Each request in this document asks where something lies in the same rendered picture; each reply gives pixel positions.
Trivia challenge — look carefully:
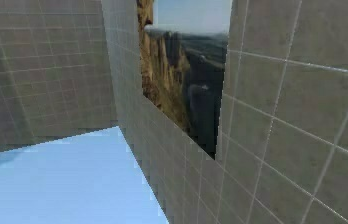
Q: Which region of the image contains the window with canyon view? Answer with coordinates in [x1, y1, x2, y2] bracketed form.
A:
[135, 0, 234, 160]

